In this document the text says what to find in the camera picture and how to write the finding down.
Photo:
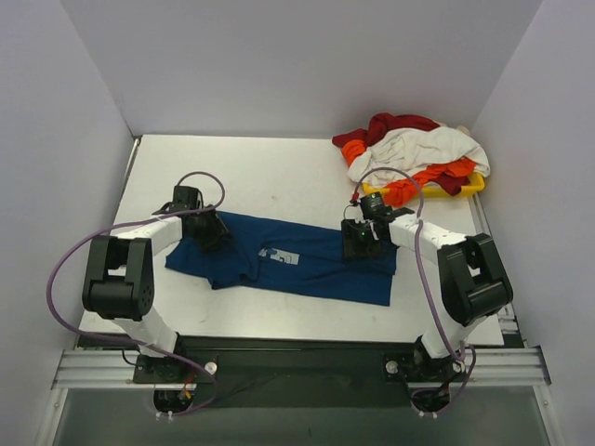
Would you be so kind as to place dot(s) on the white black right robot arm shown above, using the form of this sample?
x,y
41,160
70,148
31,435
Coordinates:
x,y
462,276

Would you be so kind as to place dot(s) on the aluminium mounting rail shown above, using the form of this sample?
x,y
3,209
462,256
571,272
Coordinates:
x,y
488,367

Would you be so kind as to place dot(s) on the blue Mickey Mouse t-shirt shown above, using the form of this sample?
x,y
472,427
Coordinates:
x,y
287,257

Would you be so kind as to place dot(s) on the dark red t-shirt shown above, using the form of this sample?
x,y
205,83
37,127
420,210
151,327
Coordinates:
x,y
355,144

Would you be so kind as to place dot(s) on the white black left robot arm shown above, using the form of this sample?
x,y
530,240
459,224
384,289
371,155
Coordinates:
x,y
119,282

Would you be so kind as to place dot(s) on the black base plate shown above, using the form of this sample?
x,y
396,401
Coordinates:
x,y
302,392

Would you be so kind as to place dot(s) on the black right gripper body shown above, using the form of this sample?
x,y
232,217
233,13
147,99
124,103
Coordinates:
x,y
355,246

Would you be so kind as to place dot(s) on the yellow plastic bin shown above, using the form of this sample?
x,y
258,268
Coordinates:
x,y
475,185

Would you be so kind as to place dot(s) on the white t-shirt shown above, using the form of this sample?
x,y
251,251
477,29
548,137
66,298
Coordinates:
x,y
405,152

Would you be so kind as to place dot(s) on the orange t-shirt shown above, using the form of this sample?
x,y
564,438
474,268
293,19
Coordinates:
x,y
402,190

